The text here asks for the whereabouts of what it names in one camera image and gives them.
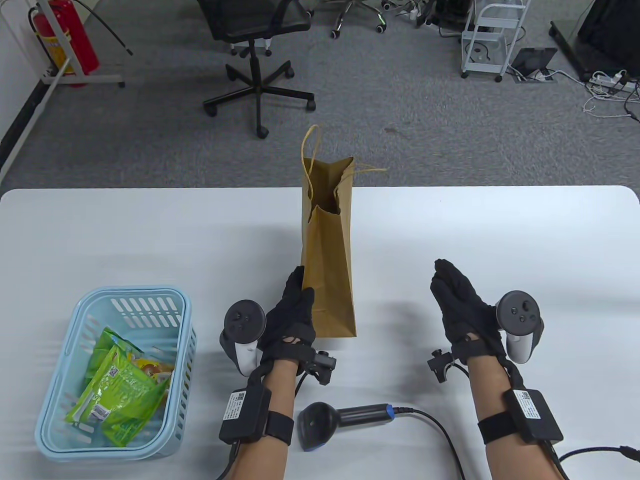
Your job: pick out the black sensor box white label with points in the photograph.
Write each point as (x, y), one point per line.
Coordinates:
(537, 417)
(247, 415)

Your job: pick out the green bag of chips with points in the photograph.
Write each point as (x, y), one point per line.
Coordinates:
(125, 395)
(107, 345)

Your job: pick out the white rolling cart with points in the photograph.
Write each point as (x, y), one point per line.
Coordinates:
(492, 55)

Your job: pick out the person's left forearm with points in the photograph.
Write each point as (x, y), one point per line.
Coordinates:
(280, 395)

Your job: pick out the white metal stand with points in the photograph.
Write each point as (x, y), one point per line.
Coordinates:
(85, 78)

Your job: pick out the brown paper bag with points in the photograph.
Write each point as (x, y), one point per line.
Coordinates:
(330, 260)

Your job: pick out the black furniture base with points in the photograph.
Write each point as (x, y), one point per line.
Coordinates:
(610, 25)

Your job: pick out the person's right forearm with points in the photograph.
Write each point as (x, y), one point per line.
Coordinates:
(487, 395)

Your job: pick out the red fire extinguisher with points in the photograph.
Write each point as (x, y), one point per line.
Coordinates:
(75, 30)

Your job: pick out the person's left hand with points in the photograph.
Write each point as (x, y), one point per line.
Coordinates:
(290, 320)

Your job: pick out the black floor socket panel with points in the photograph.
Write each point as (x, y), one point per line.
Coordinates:
(532, 59)

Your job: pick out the person's right hand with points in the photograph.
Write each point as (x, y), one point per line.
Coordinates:
(465, 315)

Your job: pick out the black office chair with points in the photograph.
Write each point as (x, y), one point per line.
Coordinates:
(255, 20)

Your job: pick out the light blue plastic basket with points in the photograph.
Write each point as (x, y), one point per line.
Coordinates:
(60, 400)

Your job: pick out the yellow bag of chips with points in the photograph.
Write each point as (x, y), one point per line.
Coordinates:
(155, 369)

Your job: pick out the black and white controller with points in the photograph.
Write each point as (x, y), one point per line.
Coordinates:
(520, 312)
(244, 317)

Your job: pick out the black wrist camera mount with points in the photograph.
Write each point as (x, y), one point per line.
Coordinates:
(320, 365)
(442, 367)

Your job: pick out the white power strip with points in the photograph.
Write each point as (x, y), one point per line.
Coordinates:
(607, 80)

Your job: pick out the chrome chair base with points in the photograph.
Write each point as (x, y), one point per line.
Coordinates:
(334, 33)

